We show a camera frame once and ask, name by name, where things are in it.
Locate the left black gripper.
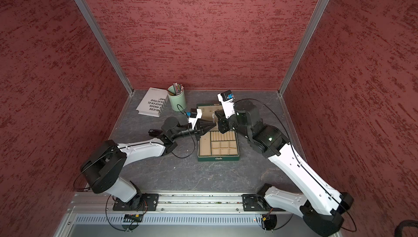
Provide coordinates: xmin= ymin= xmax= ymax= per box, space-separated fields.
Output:
xmin=171 ymin=118 xmax=216 ymax=141

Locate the green jewelry box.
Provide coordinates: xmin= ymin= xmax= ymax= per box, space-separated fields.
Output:
xmin=197 ymin=104 xmax=240 ymax=162

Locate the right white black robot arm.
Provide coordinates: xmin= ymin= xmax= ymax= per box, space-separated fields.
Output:
xmin=216 ymin=98 xmax=354 ymax=237

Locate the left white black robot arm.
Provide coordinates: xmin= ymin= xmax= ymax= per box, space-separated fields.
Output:
xmin=81 ymin=117 xmax=216 ymax=211

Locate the mint green pencil cup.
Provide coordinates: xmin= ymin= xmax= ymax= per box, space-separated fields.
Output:
xmin=167 ymin=85 xmax=187 ymax=112

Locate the coloured pencils bundle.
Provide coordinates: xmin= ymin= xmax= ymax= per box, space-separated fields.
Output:
xmin=173 ymin=83 xmax=184 ymax=95

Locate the black stapler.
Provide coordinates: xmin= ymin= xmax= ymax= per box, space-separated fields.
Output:
xmin=148 ymin=129 xmax=163 ymax=137

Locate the white book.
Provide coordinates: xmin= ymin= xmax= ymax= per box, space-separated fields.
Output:
xmin=136 ymin=87 xmax=168 ymax=117

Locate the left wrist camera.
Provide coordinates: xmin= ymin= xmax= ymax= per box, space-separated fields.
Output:
xmin=186 ymin=108 xmax=202 ymax=129

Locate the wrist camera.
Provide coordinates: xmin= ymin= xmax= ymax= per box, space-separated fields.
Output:
xmin=186 ymin=108 xmax=202 ymax=129
xmin=217 ymin=90 xmax=235 ymax=119

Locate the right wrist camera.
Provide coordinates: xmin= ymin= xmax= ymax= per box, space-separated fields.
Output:
xmin=217 ymin=90 xmax=235 ymax=119

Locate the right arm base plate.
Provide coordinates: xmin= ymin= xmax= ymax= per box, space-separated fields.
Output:
xmin=242 ymin=194 xmax=284 ymax=213

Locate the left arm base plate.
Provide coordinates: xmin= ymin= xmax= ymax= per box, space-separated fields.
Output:
xmin=113 ymin=193 xmax=160 ymax=212

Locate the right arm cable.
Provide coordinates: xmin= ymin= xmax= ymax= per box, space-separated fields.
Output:
xmin=261 ymin=209 xmax=295 ymax=231

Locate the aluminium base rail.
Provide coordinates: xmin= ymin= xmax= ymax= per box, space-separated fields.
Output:
xmin=66 ymin=191 xmax=334 ymax=215

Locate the right aluminium corner post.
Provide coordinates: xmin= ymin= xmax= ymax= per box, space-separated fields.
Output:
xmin=278 ymin=0 xmax=330 ymax=97

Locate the aluminium corner post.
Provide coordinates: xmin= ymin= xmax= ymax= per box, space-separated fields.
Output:
xmin=278 ymin=0 xmax=330 ymax=97
xmin=74 ymin=0 xmax=134 ymax=96

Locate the left aluminium corner post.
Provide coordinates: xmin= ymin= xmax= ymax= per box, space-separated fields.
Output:
xmin=74 ymin=0 xmax=134 ymax=96

